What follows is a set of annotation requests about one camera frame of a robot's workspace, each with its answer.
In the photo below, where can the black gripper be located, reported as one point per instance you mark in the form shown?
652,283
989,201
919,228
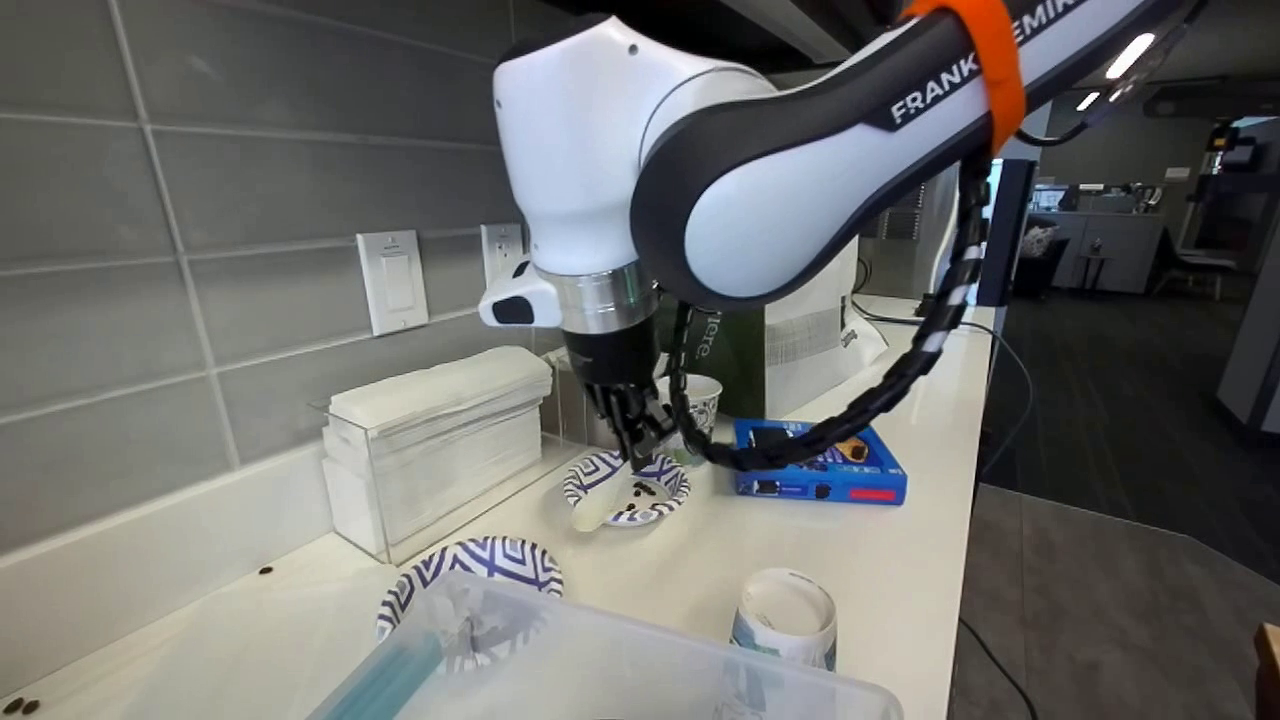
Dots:
616,380

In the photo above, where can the white plastic spoon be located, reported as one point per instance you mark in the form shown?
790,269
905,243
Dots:
597,502

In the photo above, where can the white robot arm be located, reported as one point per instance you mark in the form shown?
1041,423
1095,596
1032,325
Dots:
648,173

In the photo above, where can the blue patterned bowl near cup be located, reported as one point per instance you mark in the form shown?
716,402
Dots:
657,489

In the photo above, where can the blue patterned bowl near bin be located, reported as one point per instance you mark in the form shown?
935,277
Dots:
491,558

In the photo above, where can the patterned paper cup by bag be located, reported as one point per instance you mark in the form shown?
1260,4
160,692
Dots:
701,405

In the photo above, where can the metal napkin holder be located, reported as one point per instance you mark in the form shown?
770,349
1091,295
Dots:
570,405

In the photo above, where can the green white paper bag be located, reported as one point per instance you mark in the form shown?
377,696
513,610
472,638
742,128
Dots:
793,349

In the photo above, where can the blue snack box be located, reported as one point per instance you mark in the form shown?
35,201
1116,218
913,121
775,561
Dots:
855,468

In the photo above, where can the green white paper cup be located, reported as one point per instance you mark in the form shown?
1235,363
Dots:
785,614

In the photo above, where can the clear plastic bin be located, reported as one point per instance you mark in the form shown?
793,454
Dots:
479,649

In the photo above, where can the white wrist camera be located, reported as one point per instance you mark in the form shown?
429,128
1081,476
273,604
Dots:
520,303

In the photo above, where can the white wall outlet left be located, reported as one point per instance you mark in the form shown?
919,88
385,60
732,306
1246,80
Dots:
392,283

